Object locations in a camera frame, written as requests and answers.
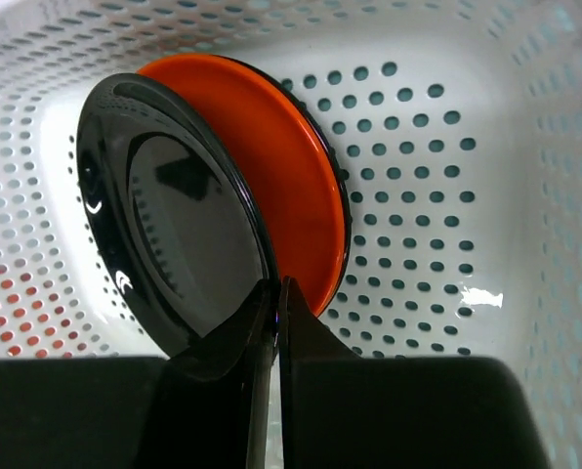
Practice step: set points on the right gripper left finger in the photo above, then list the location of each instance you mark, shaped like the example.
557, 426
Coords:
204, 408

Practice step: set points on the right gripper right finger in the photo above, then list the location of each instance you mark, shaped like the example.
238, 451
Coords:
339, 410

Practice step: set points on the black plate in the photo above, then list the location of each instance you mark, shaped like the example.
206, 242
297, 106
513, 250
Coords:
174, 220
342, 171

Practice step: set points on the orange plate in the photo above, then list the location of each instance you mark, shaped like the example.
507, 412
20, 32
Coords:
285, 159

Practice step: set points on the white perforated plastic bin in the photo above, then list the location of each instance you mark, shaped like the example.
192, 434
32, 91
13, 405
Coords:
458, 125

